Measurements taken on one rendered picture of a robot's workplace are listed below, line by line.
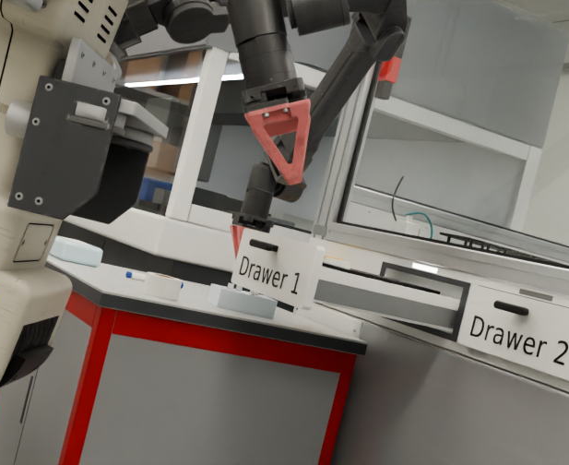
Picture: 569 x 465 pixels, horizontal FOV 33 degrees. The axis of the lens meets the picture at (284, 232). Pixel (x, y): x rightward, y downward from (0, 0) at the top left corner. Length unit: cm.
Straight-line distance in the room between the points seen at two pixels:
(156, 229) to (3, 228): 134
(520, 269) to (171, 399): 68
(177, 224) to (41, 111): 137
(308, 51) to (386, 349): 101
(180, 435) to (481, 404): 57
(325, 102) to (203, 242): 84
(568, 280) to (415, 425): 44
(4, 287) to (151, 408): 68
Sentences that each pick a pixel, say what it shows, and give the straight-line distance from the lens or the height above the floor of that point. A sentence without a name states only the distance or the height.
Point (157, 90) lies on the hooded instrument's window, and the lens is 280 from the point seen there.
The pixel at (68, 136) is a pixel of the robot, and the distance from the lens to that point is 115.
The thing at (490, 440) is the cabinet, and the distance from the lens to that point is 170.
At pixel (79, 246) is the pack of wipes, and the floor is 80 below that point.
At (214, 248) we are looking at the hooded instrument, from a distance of 255.
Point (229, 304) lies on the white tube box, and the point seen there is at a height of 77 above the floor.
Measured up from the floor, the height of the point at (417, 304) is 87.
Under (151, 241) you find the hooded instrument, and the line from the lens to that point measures 252.
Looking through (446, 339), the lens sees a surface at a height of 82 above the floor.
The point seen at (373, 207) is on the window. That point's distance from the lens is 213.
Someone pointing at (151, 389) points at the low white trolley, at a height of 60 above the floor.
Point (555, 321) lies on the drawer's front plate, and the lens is 160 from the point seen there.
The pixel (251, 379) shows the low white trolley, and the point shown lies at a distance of 188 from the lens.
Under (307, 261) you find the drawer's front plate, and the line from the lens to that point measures 161.
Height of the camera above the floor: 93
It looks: level
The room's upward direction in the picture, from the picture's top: 14 degrees clockwise
